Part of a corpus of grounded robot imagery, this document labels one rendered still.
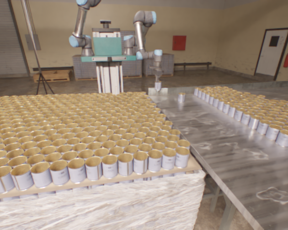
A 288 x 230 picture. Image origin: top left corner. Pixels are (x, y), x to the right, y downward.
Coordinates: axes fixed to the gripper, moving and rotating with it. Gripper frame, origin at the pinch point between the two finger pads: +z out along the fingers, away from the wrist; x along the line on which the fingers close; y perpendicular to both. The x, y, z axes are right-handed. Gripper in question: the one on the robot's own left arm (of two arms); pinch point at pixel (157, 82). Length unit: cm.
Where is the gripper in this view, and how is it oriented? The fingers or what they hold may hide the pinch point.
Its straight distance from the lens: 174.8
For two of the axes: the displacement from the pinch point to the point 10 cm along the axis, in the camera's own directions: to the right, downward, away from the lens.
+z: 0.0, 9.1, 4.1
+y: 9.7, -0.9, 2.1
